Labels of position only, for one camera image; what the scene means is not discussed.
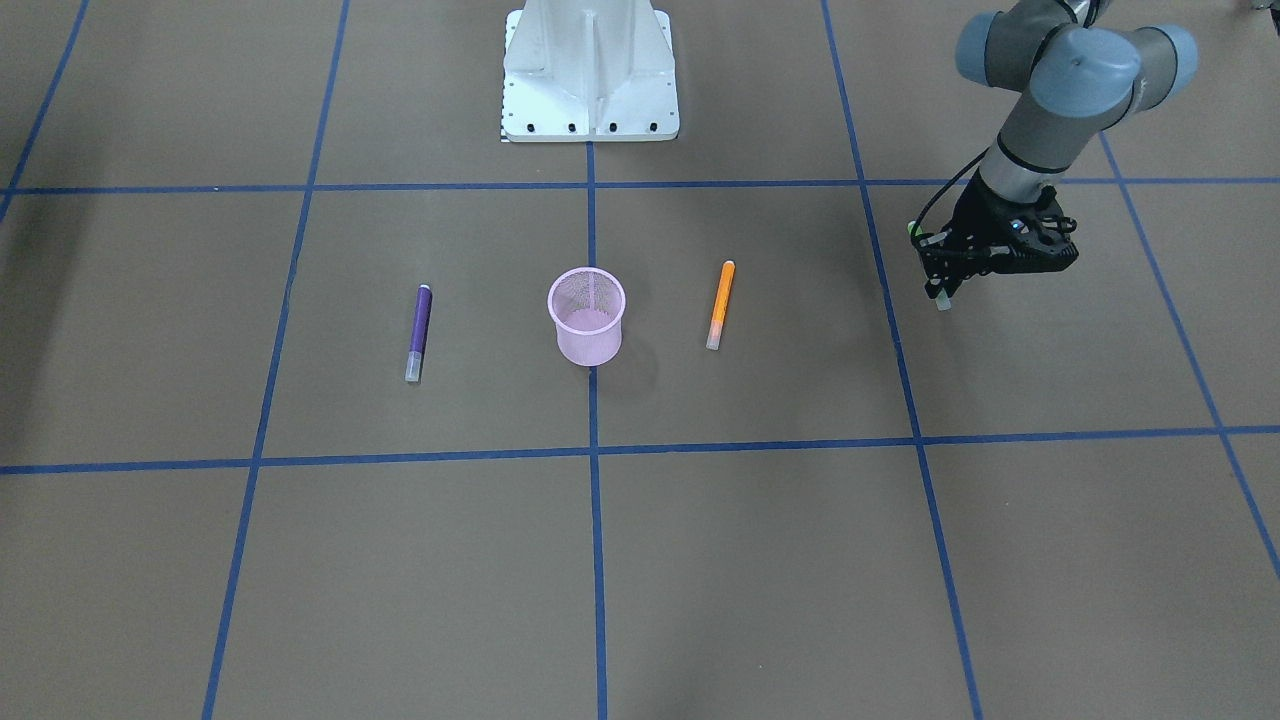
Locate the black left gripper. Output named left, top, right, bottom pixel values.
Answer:
left=920, top=172, right=1080, bottom=301

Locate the orange highlighter pen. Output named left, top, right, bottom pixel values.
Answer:
left=705, top=259, right=736, bottom=351

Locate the green highlighter pen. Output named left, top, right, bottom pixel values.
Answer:
left=908, top=220, right=952, bottom=313

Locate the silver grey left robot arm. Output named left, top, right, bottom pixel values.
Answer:
left=908, top=1, right=1201, bottom=311

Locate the pink mesh pen holder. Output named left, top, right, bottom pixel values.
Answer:
left=547, top=266, right=627, bottom=366

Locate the purple highlighter pen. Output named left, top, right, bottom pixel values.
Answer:
left=404, top=284, right=433, bottom=384

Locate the brown paper table cover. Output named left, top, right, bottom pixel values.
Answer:
left=3, top=1, right=1277, bottom=719

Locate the black camera cable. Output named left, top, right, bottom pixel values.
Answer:
left=908, top=150, right=991, bottom=241

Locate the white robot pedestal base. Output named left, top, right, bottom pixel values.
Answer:
left=500, top=1, right=681, bottom=143

